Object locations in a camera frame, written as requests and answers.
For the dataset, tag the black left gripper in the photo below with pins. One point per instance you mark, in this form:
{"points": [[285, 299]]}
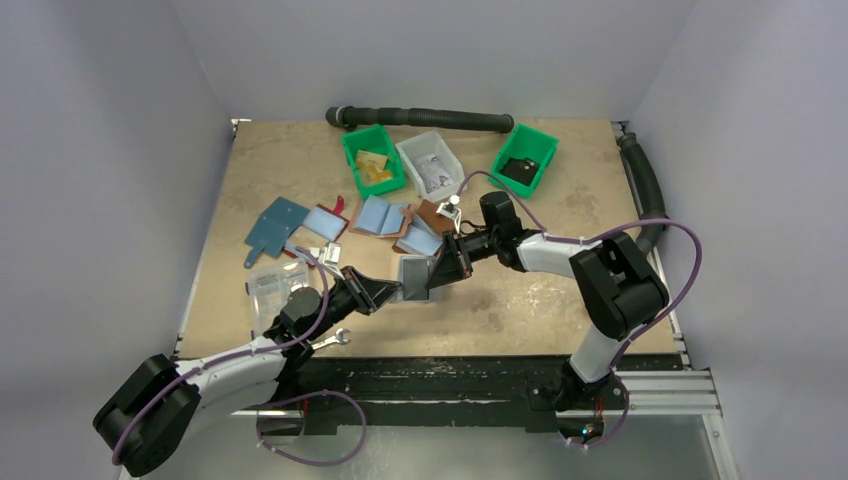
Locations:
{"points": [[374, 291]]}

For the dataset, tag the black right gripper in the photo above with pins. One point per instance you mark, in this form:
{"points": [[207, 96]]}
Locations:
{"points": [[455, 256]]}

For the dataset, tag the cream card holder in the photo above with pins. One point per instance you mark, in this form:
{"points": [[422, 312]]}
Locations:
{"points": [[412, 272]]}

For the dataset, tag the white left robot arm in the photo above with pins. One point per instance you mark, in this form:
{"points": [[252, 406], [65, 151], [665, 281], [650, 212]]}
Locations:
{"points": [[163, 402]]}

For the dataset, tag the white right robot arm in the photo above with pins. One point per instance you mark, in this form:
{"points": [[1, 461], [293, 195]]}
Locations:
{"points": [[619, 288]]}

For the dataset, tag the brown open card holder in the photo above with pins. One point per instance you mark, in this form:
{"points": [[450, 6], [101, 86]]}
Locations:
{"points": [[424, 236]]}

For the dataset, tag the pink open card holder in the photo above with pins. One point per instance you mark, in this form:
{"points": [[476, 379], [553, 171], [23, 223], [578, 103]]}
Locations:
{"points": [[380, 218]]}

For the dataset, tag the red open card holder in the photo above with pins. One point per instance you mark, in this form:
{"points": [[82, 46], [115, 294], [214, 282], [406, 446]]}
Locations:
{"points": [[322, 224]]}

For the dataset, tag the blue card holder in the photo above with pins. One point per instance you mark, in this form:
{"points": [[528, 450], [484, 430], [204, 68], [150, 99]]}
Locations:
{"points": [[272, 229]]}

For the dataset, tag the gold card upper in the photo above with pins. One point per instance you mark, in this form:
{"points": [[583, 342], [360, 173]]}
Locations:
{"points": [[364, 158]]}

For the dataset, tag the silver wrench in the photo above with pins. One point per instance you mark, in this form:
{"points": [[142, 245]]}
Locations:
{"points": [[340, 337]]}

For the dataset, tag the white translucent plastic bin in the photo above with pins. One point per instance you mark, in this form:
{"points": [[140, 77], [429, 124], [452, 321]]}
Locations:
{"points": [[430, 142]]}

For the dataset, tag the clear plastic box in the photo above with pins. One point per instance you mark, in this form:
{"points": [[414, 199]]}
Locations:
{"points": [[269, 288]]}

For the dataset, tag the small green plastic bin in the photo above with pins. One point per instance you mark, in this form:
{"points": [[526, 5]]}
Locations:
{"points": [[526, 142]]}

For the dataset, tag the large green plastic bin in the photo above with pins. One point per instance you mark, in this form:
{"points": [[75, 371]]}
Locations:
{"points": [[374, 139]]}

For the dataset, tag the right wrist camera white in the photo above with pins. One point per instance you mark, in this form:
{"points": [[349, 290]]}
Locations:
{"points": [[450, 209]]}

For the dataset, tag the aluminium frame rail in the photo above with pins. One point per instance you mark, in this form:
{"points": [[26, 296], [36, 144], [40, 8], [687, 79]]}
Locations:
{"points": [[498, 384]]}

